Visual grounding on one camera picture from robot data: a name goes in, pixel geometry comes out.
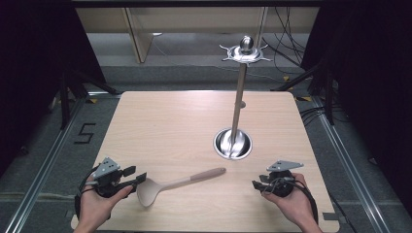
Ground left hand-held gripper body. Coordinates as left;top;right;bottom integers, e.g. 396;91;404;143
86;157;138;199

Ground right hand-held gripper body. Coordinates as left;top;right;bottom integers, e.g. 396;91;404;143
258;159;305;199

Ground beige wooden-handled ladle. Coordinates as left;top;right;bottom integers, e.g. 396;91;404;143
136;167;227;208

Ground metal utensil rack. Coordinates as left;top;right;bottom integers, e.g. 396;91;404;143
212;35;273;161

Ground person's right hand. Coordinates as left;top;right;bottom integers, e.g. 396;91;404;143
261;172;318;228

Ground person's left hand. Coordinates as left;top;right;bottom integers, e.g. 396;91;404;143
77;174;134;227

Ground black metal stand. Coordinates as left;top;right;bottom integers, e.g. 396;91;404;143
270;57;338;126
57;66;121;131

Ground black curtain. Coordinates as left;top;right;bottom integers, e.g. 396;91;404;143
0;0;108;178
299;0;412;208

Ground light wooden cabinet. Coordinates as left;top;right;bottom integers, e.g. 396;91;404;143
75;7;322;65

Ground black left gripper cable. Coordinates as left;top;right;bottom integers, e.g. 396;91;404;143
74;164;100;221

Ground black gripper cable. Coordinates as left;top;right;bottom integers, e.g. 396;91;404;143
74;164;100;221
262;177;321;225

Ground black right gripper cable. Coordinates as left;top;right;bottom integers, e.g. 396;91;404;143
262;177;321;225

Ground aluminium floor rail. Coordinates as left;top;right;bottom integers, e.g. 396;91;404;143
310;96;392;233
3;91;122;233

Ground black floor cables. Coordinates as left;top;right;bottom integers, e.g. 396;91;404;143
298;105;349;128

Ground bundle of black cables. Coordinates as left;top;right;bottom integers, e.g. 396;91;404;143
260;6;313;76

